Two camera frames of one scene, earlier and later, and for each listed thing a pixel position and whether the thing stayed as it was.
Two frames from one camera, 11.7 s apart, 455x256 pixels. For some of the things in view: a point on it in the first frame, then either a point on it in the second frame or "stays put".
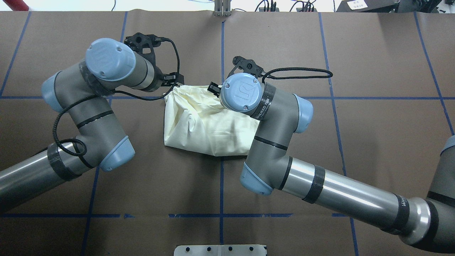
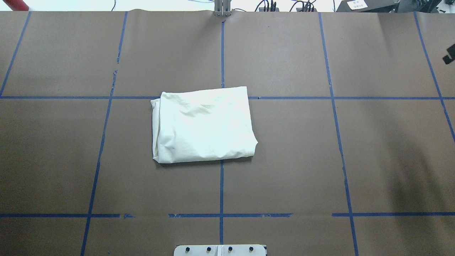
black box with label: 368,6 stays put
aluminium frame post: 222,8 stays put
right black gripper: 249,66 to 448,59
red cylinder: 17,5 stays put
